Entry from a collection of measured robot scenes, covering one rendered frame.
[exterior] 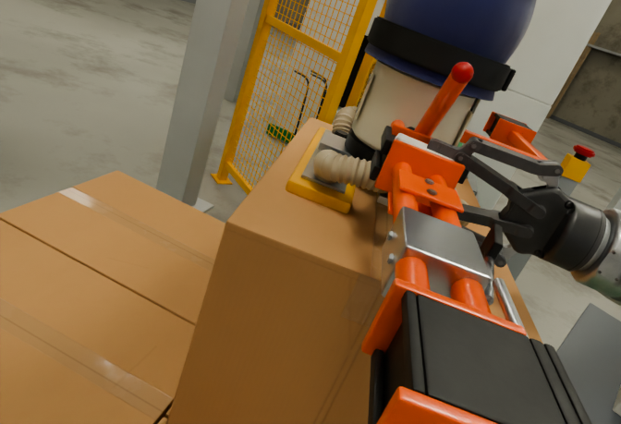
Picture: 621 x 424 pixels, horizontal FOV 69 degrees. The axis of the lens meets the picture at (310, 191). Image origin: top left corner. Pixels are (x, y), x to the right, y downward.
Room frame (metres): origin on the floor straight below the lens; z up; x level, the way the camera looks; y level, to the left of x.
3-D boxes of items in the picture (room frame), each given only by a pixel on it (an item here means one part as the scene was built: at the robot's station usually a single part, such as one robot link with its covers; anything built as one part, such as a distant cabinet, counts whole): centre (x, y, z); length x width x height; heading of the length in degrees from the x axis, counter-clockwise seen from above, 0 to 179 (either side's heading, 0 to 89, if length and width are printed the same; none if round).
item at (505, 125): (1.06, -0.38, 1.07); 0.09 x 0.08 x 0.05; 89
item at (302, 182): (0.77, -0.02, 0.97); 0.34 x 0.10 x 0.05; 179
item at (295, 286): (0.76, -0.13, 0.74); 0.60 x 0.40 x 0.40; 178
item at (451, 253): (0.30, -0.10, 1.07); 0.07 x 0.07 x 0.04; 89
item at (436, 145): (0.50, -0.13, 1.11); 0.05 x 0.01 x 0.03; 79
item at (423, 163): (0.52, -0.11, 1.07); 0.10 x 0.08 x 0.06; 89
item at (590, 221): (0.48, -0.26, 1.07); 0.09 x 0.07 x 0.08; 79
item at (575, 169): (1.58, -0.82, 0.50); 0.07 x 0.07 x 1.00; 79
